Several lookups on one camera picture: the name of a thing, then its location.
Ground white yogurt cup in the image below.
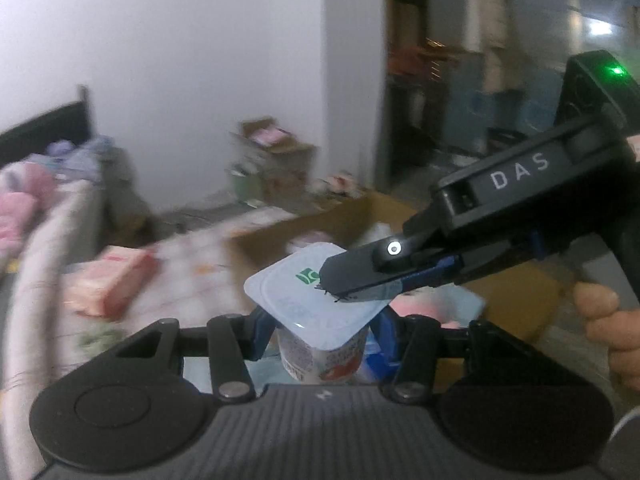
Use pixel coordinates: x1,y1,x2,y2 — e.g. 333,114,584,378
244,242,399,384

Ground light blue checked towel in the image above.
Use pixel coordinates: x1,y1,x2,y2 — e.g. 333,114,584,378
245,337,398,389

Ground right hand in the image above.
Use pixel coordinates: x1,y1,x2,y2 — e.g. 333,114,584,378
573,282,640,391

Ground pink plush toy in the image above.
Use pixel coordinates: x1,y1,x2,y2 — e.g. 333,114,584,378
390,285,485,328

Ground checked floor mat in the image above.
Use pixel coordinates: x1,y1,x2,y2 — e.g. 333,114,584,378
50,207,294,378

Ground large cardboard box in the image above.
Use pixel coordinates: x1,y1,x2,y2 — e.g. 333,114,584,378
228,191,564,342

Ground pink wet wipes pack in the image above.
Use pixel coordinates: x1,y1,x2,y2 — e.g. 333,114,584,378
63,246,160,321

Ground green white scrunchie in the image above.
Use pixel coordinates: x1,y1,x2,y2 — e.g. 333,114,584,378
76,322,127,359

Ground small open cardboard boxes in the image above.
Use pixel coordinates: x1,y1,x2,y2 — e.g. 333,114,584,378
231,117,318,203

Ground hanging beige coat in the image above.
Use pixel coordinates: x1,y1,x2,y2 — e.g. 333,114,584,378
462,0,525,94

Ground white fluffy mattress pad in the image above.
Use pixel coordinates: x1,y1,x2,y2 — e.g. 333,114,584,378
1,180,103,479

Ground blue clothes pile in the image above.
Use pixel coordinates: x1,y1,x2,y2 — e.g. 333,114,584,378
44,136,115,185

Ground pink quilt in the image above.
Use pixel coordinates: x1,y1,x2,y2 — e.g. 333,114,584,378
1,160,56,257

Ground black headboard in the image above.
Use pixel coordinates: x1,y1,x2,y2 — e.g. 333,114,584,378
0,86,94,167

